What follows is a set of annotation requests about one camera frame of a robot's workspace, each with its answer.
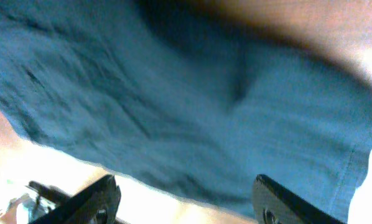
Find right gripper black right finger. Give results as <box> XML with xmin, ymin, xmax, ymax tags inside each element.
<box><xmin>252</xmin><ymin>174</ymin><xmax>345</xmax><ymax>224</ymax></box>

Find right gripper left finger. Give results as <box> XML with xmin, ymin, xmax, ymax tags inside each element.
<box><xmin>29</xmin><ymin>174</ymin><xmax>121</xmax><ymax>224</ymax></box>

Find navy blue shorts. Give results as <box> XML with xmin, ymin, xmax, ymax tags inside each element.
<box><xmin>0</xmin><ymin>0</ymin><xmax>372</xmax><ymax>223</ymax></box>

